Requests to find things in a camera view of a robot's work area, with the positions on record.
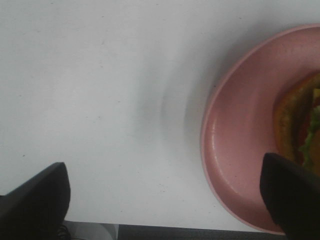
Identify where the toy burger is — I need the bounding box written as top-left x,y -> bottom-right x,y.
273,73 -> 320,173

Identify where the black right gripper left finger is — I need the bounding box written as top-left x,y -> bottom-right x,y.
0,162 -> 71,240

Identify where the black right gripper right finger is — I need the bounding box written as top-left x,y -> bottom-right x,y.
259,152 -> 320,240

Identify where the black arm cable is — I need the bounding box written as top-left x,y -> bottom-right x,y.
56,224 -> 71,240

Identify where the pink round plate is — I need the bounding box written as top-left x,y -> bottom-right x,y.
200,23 -> 320,235

